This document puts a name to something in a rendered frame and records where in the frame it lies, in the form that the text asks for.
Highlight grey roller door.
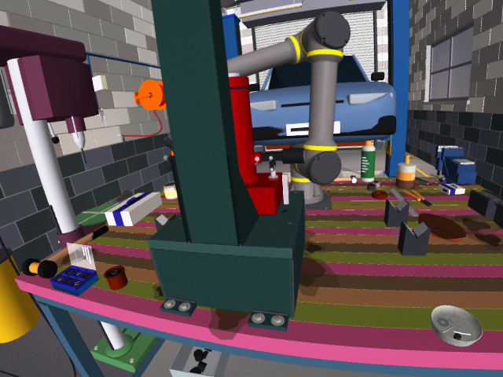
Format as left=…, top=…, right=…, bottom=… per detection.
left=251, top=11, right=375, bottom=84

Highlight black jack lever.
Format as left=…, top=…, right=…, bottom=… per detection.
left=251, top=148, right=307, bottom=166

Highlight dark grey v-block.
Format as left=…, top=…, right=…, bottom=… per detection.
left=398, top=221, right=432, bottom=258
left=384, top=198, right=410, bottom=228

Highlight maroon and white drill press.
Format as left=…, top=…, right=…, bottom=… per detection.
left=0, top=25, right=158, bottom=372

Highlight orange handled pliers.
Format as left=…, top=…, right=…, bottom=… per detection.
left=400, top=188, right=434, bottom=207

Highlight orange hose reel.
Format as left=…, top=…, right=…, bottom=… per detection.
left=119, top=79, right=168, bottom=141

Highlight orange and cream oil can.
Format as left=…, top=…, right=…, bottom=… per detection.
left=395, top=154, right=418, bottom=189

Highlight blue bench frame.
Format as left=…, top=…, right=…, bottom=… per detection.
left=31, top=292, right=503, bottom=377

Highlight grey floor box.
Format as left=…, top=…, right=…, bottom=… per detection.
left=169, top=344, right=229, bottom=377

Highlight grey flat file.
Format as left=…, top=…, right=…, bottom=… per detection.
left=388, top=188, right=420, bottom=218

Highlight grey metal bowl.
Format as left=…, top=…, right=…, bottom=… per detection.
left=431, top=305, right=483, bottom=348

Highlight green press frame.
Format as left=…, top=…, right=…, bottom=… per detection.
left=148, top=0, right=307, bottom=329

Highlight yellow drum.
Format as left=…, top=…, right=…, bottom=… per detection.
left=0, top=247, right=41, bottom=345

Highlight white and blue carton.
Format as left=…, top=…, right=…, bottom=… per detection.
left=438, top=182, right=467, bottom=196

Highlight black box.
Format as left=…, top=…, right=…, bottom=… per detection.
left=467, top=190, right=503, bottom=220

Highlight blue lift post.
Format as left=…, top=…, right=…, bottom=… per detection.
left=222, top=13, right=242, bottom=75
left=384, top=0, right=411, bottom=178

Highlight grey framed window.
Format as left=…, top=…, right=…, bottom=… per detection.
left=426, top=23, right=475, bottom=101

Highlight green and white spray can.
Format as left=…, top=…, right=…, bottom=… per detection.
left=360, top=140, right=376, bottom=183

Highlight blue bench vise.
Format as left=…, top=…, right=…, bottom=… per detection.
left=435, top=145, right=478, bottom=186

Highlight black jack handle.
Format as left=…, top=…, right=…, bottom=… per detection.
left=163, top=133, right=178, bottom=174

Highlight wooden handled hammer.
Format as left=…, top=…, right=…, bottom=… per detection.
left=22, top=225, right=110, bottom=279

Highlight red-brown rubber bushing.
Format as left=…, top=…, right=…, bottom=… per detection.
left=104, top=265, right=127, bottom=291

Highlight white box with blue stripes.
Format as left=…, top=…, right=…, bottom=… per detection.
left=104, top=191, right=163, bottom=228

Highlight brown drip pan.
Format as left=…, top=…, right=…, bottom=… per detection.
left=417, top=213, right=468, bottom=242

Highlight blue car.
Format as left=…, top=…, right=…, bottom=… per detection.
left=248, top=54, right=398, bottom=147

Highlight blue parts box clear lid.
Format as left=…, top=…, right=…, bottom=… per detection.
left=50, top=242, right=99, bottom=297

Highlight red bottle jack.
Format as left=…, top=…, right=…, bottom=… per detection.
left=227, top=75, right=285, bottom=216

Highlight grey overhead beam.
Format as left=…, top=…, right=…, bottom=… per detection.
left=235, top=0, right=388, bottom=28

